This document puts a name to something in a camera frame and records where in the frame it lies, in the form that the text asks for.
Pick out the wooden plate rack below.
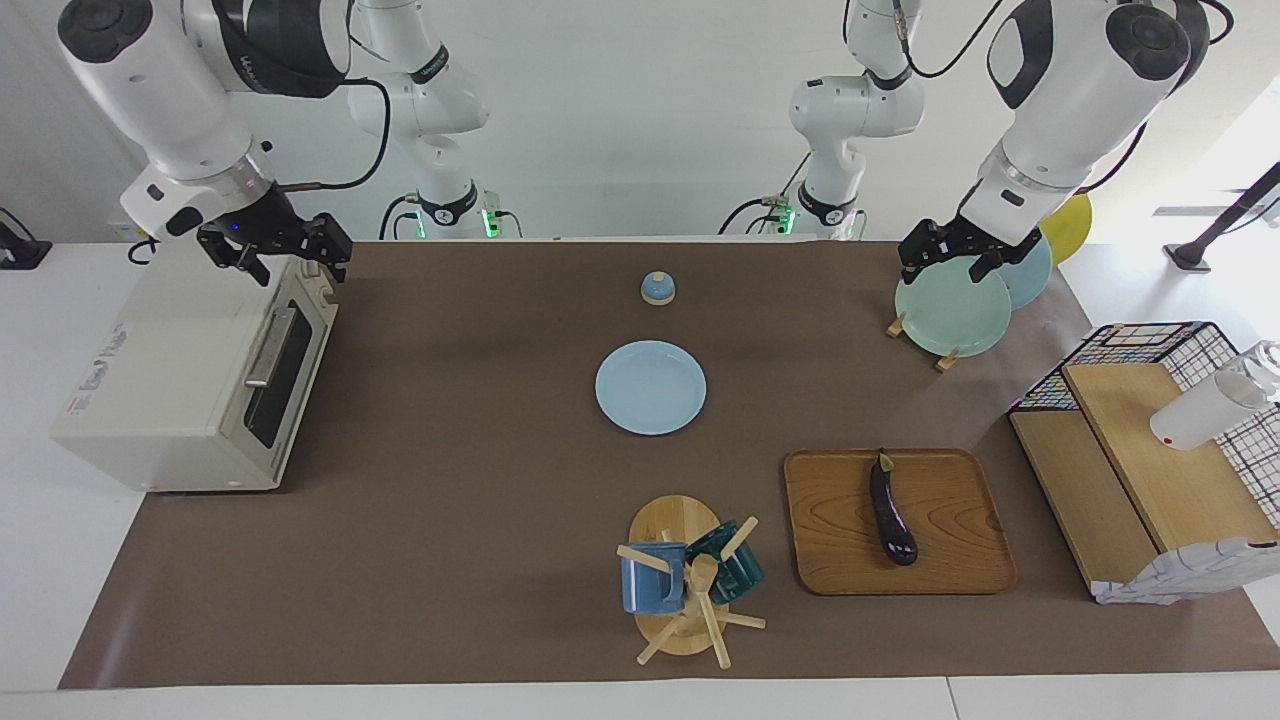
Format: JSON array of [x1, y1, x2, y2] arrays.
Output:
[[886, 310, 963, 374]]

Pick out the black clamp device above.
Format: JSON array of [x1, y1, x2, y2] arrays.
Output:
[[0, 207, 53, 271]]

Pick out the blue mug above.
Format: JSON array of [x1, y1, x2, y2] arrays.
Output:
[[620, 541, 691, 615]]

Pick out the yellow plate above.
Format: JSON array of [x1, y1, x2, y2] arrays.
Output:
[[1040, 193, 1093, 265]]

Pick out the black stand leg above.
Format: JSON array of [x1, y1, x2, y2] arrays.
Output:
[[1163, 160, 1280, 273]]

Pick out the cream toaster oven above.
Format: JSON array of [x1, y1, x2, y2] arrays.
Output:
[[52, 240, 341, 493]]

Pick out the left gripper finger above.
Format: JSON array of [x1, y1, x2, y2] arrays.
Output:
[[969, 232, 1045, 284], [897, 222, 946, 286]]

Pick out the black right arm gripper cable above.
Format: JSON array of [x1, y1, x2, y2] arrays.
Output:
[[268, 78, 393, 193]]

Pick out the large light blue plate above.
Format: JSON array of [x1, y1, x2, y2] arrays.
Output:
[[990, 232, 1054, 311]]

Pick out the mint green plate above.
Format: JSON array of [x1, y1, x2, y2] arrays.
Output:
[[894, 262, 1014, 358]]

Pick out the wooden step shelf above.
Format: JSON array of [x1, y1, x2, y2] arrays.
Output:
[[1010, 362, 1280, 591]]

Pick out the dark purple eggplant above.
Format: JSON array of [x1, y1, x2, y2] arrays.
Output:
[[869, 448, 919, 567]]

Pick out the small light blue plate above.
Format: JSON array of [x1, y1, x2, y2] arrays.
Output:
[[594, 340, 708, 437]]

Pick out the black arm base cable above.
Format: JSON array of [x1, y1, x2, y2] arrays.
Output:
[[718, 150, 813, 237], [380, 193, 426, 241]]

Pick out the black left arm base cable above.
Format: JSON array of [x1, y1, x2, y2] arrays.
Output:
[[718, 150, 813, 237]]

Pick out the wooden mug tree stand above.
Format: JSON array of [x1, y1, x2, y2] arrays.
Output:
[[615, 494, 768, 669]]

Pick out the white tumbler with clear lid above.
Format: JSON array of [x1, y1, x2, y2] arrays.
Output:
[[1150, 340, 1280, 451]]

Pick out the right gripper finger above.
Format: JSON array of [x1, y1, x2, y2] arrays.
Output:
[[306, 213, 353, 284], [197, 235, 273, 288]]

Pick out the black right arm base cable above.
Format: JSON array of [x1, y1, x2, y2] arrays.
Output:
[[380, 193, 426, 241]]

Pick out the black arm gripper cable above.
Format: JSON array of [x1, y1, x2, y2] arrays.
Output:
[[268, 78, 393, 193], [895, 0, 1236, 196]]

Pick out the dark green mug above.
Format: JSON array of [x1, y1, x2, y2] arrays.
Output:
[[686, 520, 766, 605]]

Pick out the wire and wood shelf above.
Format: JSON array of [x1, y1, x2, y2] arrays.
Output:
[[1008, 321, 1280, 606]]

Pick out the black left arm gripper cable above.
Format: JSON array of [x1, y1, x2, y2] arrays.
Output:
[[895, 0, 1236, 196]]

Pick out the wooden serving tray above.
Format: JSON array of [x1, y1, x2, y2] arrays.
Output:
[[783, 448, 1019, 597]]

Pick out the brown table mat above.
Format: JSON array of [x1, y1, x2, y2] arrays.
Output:
[[58, 240, 1280, 689]]

